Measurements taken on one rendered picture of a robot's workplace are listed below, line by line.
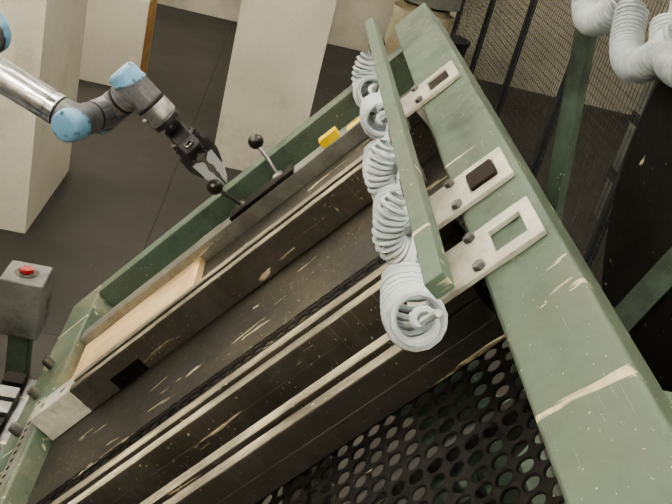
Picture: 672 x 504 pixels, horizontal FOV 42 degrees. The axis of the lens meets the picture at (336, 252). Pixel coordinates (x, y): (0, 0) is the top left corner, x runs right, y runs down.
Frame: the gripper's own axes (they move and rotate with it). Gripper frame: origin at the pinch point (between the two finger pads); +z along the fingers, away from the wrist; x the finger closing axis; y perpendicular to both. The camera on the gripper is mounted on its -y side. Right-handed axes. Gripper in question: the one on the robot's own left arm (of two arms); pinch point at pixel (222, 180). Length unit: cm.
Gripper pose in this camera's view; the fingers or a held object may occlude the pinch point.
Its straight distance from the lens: 217.2
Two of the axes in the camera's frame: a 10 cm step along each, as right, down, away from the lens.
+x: -7.2, 6.9, -0.6
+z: 6.3, 6.9, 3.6
